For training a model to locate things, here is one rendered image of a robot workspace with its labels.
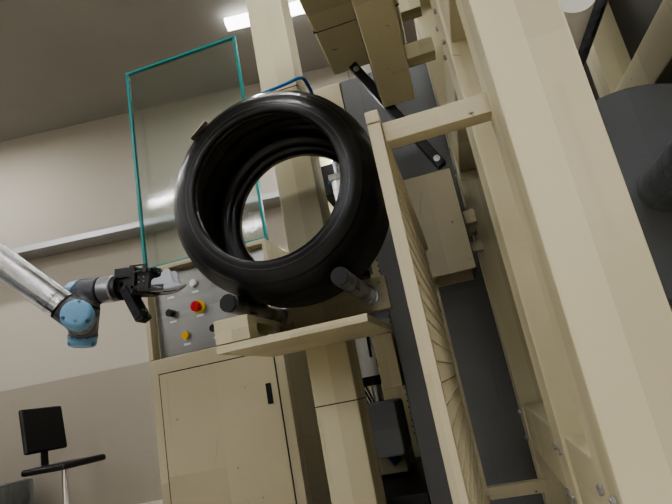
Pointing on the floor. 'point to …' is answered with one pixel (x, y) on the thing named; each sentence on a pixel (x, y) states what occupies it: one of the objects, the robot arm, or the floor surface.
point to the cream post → (277, 28)
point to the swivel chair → (40, 433)
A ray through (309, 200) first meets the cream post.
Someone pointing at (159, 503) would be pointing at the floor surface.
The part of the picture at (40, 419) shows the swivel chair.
